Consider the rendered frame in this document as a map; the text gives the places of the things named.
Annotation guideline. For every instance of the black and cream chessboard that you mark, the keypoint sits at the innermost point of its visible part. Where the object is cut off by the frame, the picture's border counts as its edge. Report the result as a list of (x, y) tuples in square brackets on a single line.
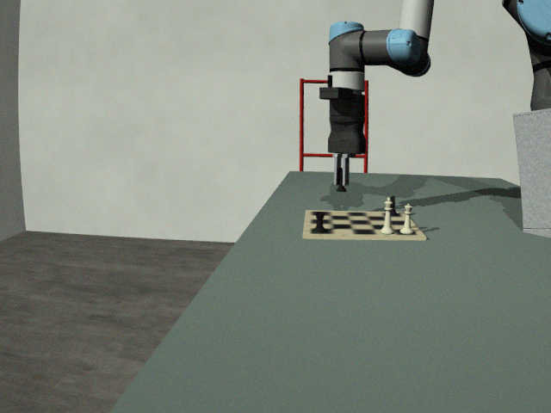
[(357, 225)]

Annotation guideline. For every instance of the white queen chess piece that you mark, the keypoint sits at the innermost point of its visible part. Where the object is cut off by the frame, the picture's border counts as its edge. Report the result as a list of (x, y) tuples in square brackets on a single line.
[(407, 225)]

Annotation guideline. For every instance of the white chess king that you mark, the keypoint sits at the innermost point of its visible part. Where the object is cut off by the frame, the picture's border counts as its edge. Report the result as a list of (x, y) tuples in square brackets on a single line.
[(387, 228)]

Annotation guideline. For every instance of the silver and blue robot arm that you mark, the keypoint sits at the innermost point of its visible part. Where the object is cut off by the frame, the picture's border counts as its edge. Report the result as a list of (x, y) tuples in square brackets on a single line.
[(400, 48)]

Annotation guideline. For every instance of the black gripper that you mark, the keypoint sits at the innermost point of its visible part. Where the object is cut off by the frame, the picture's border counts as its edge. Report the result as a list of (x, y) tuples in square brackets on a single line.
[(348, 113)]

